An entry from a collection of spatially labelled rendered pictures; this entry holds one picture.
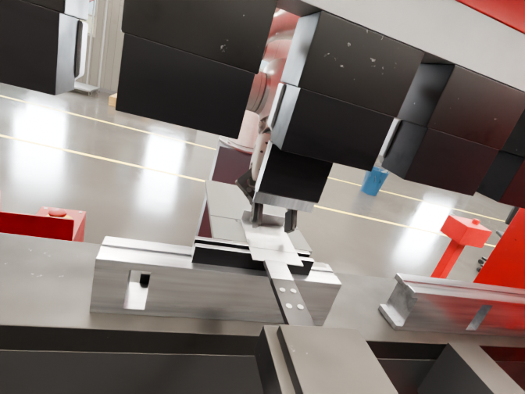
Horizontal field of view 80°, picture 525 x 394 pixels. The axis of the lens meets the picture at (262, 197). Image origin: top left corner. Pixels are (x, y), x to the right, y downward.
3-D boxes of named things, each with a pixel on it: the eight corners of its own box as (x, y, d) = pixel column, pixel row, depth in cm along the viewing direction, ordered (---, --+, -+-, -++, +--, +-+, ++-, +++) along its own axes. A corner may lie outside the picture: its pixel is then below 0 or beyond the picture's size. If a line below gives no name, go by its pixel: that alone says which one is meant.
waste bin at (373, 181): (362, 194, 511) (374, 168, 495) (354, 186, 543) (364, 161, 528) (384, 199, 520) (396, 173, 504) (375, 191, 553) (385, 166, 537)
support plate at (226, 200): (274, 196, 80) (276, 192, 79) (311, 256, 56) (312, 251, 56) (204, 183, 74) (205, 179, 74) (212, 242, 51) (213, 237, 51)
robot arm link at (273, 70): (265, 108, 55) (310, 122, 58) (269, 48, 59) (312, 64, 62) (248, 129, 63) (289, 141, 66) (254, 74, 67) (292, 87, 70)
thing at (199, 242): (302, 265, 57) (308, 251, 56) (308, 275, 54) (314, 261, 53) (191, 251, 51) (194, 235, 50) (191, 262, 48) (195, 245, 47)
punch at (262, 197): (308, 209, 52) (329, 155, 48) (313, 215, 50) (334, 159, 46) (251, 198, 48) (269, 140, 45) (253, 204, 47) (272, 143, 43)
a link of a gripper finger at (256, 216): (247, 184, 53) (243, 223, 51) (265, 188, 54) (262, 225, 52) (241, 189, 56) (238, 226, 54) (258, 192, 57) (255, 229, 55)
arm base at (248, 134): (218, 134, 125) (230, 87, 118) (263, 145, 129) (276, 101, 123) (218, 145, 107) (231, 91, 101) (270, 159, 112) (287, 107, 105)
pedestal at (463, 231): (412, 309, 237) (468, 212, 209) (436, 335, 215) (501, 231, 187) (391, 307, 231) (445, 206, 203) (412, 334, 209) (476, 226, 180)
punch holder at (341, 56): (347, 155, 53) (387, 51, 47) (373, 172, 45) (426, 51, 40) (263, 134, 48) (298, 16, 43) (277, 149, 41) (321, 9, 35)
